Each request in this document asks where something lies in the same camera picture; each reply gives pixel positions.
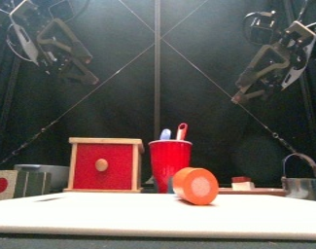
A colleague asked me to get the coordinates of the red and white toy block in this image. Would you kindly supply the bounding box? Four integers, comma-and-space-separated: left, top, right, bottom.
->
230, 175, 256, 192

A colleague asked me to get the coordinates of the orange toy carrot piece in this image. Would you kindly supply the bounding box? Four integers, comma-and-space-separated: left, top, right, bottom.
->
170, 166, 220, 206

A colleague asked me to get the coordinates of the white cutting board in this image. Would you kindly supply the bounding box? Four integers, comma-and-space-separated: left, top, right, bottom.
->
0, 192, 316, 242

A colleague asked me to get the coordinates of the dark metal kettle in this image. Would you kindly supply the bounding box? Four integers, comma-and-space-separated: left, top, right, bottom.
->
280, 152, 316, 202

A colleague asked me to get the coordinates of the red plastic cup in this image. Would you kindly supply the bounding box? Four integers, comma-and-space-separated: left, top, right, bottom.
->
147, 139, 194, 195

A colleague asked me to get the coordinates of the vertical metal frame pole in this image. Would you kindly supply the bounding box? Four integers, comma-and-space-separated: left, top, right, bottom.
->
153, 0, 161, 141

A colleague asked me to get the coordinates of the blue toy utensil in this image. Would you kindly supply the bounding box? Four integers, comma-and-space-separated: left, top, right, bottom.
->
158, 128, 173, 141

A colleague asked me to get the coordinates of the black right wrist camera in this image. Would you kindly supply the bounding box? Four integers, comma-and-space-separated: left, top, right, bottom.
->
244, 10, 280, 46

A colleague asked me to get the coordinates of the red toy utensil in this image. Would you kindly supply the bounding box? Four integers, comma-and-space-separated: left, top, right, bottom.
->
176, 123, 190, 141

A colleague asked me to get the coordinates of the thin diagonal brace wire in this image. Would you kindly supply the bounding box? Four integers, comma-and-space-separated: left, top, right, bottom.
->
0, 0, 210, 170
117, 0, 305, 154

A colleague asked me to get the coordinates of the pink tray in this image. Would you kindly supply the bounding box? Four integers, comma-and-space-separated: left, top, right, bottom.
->
217, 187, 288, 196

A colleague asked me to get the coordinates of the red wooden drawer box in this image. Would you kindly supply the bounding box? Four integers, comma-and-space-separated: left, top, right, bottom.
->
63, 136, 146, 194

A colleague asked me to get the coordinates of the cube block with red dot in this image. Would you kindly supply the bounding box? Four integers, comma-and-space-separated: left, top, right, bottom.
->
0, 169, 52, 201

